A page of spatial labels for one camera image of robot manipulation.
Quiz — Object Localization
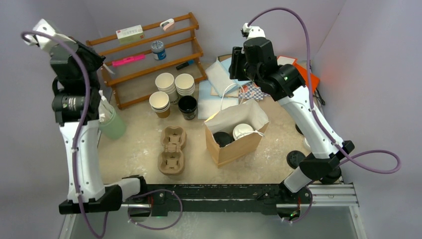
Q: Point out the black paper cup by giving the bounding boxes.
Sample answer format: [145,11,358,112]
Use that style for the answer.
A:
[178,96,198,120]

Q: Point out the blue white jar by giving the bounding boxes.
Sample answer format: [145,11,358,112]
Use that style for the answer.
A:
[151,40,166,60]

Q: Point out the white paper cup stack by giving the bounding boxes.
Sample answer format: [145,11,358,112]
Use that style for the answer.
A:
[155,73,179,105]

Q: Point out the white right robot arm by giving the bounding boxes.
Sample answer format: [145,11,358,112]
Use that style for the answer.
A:
[229,23,355,203]

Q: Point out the green cup with straws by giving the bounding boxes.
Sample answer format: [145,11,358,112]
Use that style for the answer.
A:
[99,90,126,140]

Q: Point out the black blue marker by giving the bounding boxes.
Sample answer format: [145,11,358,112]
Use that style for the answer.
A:
[176,60,194,70]

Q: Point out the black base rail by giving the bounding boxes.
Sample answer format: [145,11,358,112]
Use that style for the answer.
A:
[123,184,312,218]

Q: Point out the checkered blue white bag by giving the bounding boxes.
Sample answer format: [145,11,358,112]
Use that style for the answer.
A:
[238,82,270,101]

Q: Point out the pink white small device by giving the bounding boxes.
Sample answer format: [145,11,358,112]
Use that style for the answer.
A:
[160,18,175,32]

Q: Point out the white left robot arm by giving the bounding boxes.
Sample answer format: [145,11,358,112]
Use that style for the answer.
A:
[21,19,148,215]

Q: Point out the white coffee cup lid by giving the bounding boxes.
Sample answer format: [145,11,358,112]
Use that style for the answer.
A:
[303,138,312,151]

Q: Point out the white green box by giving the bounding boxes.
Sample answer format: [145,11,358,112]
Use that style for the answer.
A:
[115,25,144,45]

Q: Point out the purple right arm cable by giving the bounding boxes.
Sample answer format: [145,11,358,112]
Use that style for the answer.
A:
[242,7,402,224]

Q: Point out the brown pulp cup carrier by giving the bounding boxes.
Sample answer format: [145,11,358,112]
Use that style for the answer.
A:
[158,126,187,175]

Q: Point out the pink highlighter marker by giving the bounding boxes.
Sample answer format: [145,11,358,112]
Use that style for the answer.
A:
[112,54,145,67]

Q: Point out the light blue paper bag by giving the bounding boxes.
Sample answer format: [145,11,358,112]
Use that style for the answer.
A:
[198,55,241,120]

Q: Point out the wooden shelf rack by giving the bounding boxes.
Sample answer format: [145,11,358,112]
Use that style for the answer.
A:
[86,12,205,110]

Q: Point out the orange paper bag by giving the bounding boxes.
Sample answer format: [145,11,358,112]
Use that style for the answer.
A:
[277,55,320,91]

